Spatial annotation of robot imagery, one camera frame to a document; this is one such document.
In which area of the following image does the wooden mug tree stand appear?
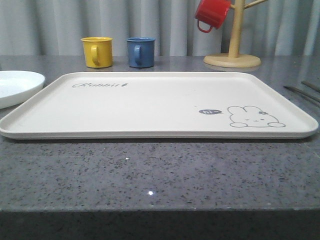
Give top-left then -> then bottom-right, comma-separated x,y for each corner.
203,0 -> 266,68

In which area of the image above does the grey pleated curtain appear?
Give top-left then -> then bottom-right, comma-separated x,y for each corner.
0,0 -> 320,57

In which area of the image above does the beige rabbit serving tray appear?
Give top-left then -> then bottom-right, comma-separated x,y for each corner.
0,72 -> 318,140

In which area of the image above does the yellow enamel mug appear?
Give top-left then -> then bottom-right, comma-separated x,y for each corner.
81,37 -> 113,68

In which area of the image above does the white round plate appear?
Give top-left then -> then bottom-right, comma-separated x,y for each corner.
0,70 -> 45,109

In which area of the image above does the blue enamel mug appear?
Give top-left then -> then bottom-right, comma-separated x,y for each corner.
126,37 -> 156,68

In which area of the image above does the silver metal chopstick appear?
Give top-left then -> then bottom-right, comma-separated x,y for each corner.
301,81 -> 320,92

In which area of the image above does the silver metal fork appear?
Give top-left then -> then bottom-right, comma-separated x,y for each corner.
284,86 -> 320,103

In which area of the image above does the red enamel mug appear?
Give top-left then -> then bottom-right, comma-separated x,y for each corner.
195,0 -> 232,33

